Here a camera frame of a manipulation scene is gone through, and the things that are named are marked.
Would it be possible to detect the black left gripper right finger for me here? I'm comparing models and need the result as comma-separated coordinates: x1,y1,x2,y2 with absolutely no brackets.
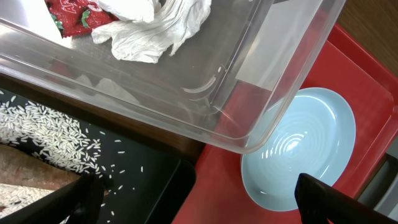
294,173,397,224

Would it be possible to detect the black waste tray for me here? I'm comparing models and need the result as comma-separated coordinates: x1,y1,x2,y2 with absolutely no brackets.
1,77,196,223

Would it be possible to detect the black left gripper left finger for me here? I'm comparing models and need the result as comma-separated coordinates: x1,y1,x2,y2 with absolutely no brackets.
1,174,105,224

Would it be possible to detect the pile of white rice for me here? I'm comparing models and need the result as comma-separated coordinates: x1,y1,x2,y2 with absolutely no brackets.
0,90,146,224

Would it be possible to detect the light blue plate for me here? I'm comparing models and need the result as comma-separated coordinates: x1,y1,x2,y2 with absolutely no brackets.
241,87,356,212

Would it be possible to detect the grey plastic dishwasher rack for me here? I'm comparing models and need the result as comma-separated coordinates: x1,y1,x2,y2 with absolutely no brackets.
357,137,397,221

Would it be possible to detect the white napkin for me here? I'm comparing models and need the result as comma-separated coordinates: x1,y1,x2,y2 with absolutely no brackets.
91,0,211,63

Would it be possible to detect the clear plastic waste bin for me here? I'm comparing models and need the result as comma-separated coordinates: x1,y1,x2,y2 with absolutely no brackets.
1,1,344,154

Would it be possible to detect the red snack wrapper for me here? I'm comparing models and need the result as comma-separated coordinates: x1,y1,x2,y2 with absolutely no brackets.
45,0,118,38

